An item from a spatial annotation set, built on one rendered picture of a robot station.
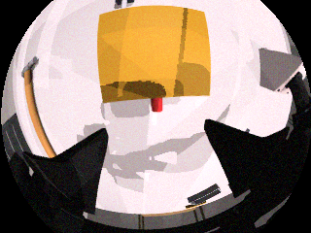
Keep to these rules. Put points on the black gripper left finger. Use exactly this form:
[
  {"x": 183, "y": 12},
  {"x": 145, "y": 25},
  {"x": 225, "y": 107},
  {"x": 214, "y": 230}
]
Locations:
[{"x": 75, "y": 172}]

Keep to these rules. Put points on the red cylinder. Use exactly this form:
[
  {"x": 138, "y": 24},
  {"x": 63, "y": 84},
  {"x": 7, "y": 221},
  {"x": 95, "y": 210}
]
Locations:
[{"x": 157, "y": 105}]

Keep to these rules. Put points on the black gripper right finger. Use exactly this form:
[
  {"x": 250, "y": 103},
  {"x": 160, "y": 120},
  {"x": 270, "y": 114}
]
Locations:
[{"x": 242, "y": 154}]

